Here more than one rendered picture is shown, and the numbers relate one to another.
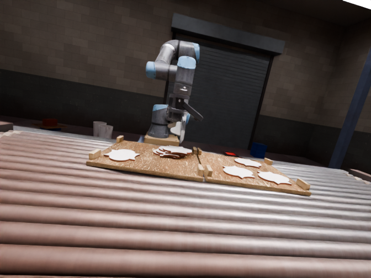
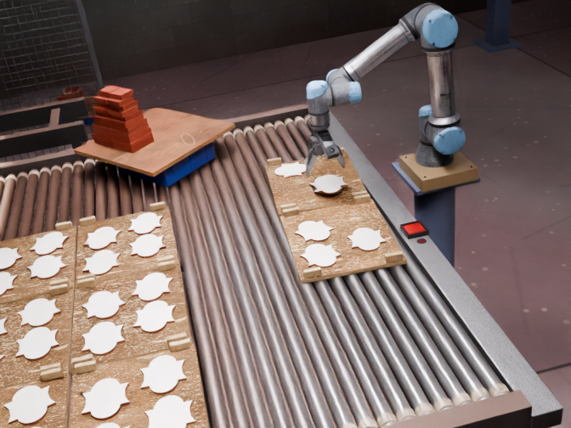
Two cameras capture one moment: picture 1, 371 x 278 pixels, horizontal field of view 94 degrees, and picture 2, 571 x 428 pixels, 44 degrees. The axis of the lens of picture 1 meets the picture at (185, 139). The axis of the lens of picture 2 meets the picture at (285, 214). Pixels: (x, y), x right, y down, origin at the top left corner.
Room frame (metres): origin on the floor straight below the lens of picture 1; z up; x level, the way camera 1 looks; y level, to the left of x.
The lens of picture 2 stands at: (0.58, -2.31, 2.27)
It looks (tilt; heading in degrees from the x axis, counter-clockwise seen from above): 31 degrees down; 89
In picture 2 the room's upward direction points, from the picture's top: 7 degrees counter-clockwise
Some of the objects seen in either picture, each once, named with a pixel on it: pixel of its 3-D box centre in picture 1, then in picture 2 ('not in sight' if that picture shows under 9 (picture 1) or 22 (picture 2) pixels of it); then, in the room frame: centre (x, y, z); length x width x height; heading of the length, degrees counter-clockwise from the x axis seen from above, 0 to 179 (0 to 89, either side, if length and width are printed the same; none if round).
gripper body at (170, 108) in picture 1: (178, 108); (320, 137); (0.77, 0.06, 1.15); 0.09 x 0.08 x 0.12; 103
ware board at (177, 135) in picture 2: not in sight; (155, 138); (0.09, 0.53, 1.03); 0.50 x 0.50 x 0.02; 49
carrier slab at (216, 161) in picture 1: (242, 169); (339, 238); (0.78, -0.29, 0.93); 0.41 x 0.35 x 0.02; 95
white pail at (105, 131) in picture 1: (105, 133); not in sight; (3.90, 1.86, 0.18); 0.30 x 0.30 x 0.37
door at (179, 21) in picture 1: (217, 91); not in sight; (5.48, -0.72, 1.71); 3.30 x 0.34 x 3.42; 99
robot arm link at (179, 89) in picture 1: (182, 90); (319, 118); (0.77, 0.05, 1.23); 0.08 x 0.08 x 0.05
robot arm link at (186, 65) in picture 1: (185, 71); (318, 98); (0.78, 0.05, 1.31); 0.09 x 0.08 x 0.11; 3
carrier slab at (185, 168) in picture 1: (153, 156); (314, 183); (0.74, 0.13, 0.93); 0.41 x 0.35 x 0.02; 94
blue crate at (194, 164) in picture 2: not in sight; (166, 154); (0.13, 0.48, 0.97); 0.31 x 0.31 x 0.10; 49
